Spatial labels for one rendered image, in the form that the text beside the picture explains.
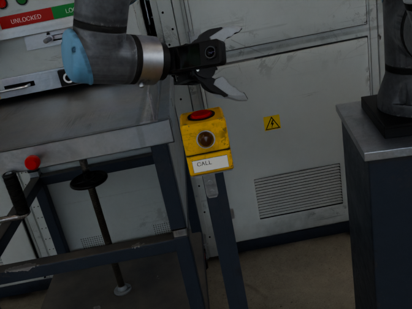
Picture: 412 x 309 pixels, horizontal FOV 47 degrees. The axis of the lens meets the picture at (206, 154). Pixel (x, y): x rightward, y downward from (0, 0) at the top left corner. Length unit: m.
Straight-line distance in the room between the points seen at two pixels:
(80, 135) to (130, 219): 0.90
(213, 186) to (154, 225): 1.08
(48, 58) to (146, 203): 0.69
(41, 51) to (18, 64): 0.09
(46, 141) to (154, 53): 0.37
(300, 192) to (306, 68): 0.50
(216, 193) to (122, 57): 0.30
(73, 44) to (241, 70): 0.98
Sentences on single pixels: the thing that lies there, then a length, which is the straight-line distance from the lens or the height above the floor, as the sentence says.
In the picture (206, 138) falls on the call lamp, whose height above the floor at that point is 0.88.
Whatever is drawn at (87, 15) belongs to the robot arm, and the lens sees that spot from 0.82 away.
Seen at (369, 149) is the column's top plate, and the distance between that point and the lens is 1.00.
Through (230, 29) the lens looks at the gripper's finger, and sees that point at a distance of 0.99.
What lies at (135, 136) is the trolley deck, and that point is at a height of 0.82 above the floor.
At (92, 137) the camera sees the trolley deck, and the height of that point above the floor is 0.84.
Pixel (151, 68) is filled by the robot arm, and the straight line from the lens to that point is 0.86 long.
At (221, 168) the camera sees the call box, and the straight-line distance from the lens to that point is 0.84.
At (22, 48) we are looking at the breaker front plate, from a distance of 1.58.
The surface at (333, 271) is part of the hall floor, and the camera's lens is 1.89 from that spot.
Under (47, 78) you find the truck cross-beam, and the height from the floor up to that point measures 0.90.
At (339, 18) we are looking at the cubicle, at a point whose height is 0.88.
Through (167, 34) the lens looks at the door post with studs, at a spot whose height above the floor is 0.94.
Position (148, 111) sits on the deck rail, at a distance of 1.12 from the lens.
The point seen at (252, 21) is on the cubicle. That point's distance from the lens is 1.69.
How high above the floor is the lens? 1.16
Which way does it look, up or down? 22 degrees down
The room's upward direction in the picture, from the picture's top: 11 degrees counter-clockwise
